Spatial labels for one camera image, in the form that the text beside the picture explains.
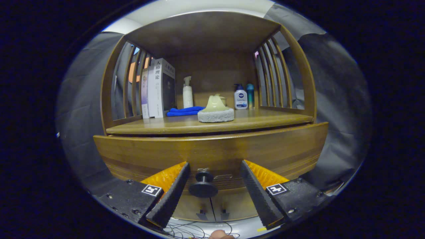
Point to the wooden cabinet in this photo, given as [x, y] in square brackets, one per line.
[212, 66]

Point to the teal bottle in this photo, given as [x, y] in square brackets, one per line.
[250, 96]

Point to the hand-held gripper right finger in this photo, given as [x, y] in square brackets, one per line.
[259, 199]

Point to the white book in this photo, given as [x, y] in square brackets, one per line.
[156, 89]

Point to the wooden drawer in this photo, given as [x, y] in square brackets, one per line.
[149, 152]

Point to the beige lidded teacup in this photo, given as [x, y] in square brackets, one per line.
[223, 99]

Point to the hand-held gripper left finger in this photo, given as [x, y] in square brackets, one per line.
[172, 199]

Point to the wooden countertop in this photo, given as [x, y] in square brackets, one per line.
[259, 118]

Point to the wooden cabinet door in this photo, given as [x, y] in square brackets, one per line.
[194, 207]
[239, 205]

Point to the thin purple book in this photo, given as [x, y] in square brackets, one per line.
[144, 93]

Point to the white pump bottle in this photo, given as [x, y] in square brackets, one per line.
[188, 98]

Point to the blue folded cloth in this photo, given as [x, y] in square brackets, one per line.
[182, 111]

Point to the black drawer knob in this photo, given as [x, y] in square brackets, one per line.
[203, 189]

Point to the white lotion bottle blue cap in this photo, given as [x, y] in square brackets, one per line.
[240, 99]

